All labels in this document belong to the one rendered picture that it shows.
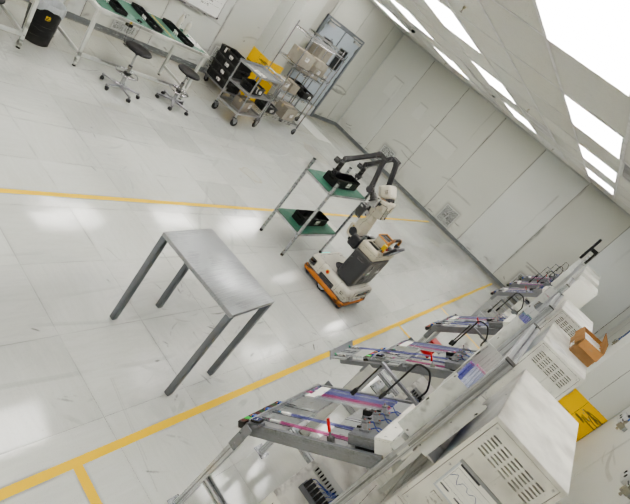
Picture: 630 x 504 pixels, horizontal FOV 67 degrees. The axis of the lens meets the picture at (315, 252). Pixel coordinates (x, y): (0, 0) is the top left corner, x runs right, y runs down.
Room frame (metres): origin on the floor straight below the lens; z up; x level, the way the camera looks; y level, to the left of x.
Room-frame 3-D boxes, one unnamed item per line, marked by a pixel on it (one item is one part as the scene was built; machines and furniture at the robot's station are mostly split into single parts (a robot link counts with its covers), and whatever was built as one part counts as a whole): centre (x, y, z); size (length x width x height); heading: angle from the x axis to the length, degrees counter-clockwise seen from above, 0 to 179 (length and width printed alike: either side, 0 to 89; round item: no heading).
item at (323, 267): (5.18, -0.42, 0.16); 0.67 x 0.64 x 0.25; 68
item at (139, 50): (5.59, 3.24, 0.31); 0.52 x 0.49 x 0.62; 158
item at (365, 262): (5.15, -0.50, 0.59); 0.55 x 0.34 x 0.83; 158
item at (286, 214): (5.45, 0.31, 0.55); 0.91 x 0.46 x 1.10; 158
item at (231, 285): (2.61, 0.40, 0.40); 0.70 x 0.45 x 0.80; 72
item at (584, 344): (3.19, -1.74, 1.82); 0.68 x 0.30 x 0.20; 158
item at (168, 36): (6.21, 3.72, 0.40); 1.80 x 0.75 x 0.81; 158
